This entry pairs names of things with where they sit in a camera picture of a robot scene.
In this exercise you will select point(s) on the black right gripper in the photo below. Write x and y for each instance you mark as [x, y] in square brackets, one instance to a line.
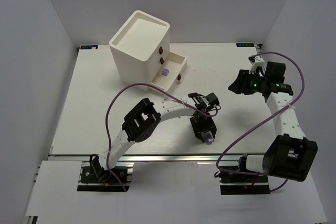
[242, 82]

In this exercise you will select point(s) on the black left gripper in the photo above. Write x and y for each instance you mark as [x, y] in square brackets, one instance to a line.
[203, 128]

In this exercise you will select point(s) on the light purple lego brick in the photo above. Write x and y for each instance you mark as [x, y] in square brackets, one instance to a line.
[209, 139]

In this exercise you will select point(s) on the purple lego brick hollow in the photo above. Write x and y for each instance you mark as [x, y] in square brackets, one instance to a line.
[165, 72]

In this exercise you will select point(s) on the white bottom drawer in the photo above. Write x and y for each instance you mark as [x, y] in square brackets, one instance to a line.
[176, 65]

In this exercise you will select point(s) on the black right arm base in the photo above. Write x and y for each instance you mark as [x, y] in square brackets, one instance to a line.
[242, 176]

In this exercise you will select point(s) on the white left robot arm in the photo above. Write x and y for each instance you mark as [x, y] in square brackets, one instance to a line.
[144, 117]

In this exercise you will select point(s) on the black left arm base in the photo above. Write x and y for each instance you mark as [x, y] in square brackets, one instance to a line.
[94, 178]

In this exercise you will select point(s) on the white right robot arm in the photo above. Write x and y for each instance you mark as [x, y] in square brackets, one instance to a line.
[291, 154]

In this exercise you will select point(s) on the blue label sticker right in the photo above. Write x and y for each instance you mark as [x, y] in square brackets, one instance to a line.
[245, 44]

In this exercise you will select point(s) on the blue label sticker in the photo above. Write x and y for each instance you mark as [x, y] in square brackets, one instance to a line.
[245, 44]
[88, 47]

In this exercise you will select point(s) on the white drawer cabinet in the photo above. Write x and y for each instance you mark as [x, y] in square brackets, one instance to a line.
[140, 47]

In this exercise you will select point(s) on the blue label sticker left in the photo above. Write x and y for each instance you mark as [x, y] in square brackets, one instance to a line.
[88, 47]

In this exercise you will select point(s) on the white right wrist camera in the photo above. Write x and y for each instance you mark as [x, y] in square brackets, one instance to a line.
[257, 65]

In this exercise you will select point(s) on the aluminium front rail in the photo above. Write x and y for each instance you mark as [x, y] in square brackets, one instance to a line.
[142, 158]

